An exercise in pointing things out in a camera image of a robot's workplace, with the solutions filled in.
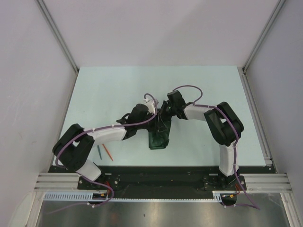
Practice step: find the teal plastic utensil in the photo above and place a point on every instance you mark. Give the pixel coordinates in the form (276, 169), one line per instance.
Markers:
(99, 152)

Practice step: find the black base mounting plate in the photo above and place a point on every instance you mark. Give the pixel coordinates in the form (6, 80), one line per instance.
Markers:
(146, 182)

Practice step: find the orange plastic fork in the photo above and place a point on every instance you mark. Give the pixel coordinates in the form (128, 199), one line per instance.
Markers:
(107, 151)

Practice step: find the white slotted cable duct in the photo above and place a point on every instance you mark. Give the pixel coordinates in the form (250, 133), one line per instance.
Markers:
(100, 197)

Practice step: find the dark green cloth napkin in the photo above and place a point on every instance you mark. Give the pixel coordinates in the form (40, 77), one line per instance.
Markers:
(159, 133)

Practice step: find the front aluminium extrusion rail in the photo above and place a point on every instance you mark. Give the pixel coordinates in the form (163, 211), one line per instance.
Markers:
(262, 183)

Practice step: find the aluminium frame post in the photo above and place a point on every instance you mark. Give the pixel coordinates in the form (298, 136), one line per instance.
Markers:
(57, 34)
(264, 33)

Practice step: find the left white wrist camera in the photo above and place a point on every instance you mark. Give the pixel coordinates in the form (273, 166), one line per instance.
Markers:
(151, 104)

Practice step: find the left aluminium frame post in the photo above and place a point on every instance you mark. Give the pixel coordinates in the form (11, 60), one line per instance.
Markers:
(57, 34)

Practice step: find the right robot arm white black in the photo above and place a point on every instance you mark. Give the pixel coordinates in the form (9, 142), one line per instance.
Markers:
(224, 125)

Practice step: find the right aluminium frame post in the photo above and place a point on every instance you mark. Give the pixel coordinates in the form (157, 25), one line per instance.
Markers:
(264, 33)

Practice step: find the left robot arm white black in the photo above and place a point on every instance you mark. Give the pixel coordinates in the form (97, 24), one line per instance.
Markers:
(73, 148)

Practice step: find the right aluminium table rail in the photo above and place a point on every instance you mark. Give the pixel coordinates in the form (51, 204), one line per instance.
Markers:
(256, 118)

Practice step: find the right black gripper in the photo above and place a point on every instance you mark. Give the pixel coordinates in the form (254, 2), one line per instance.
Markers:
(162, 111)

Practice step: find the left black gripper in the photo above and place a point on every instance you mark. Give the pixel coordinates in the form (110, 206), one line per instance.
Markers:
(155, 126)

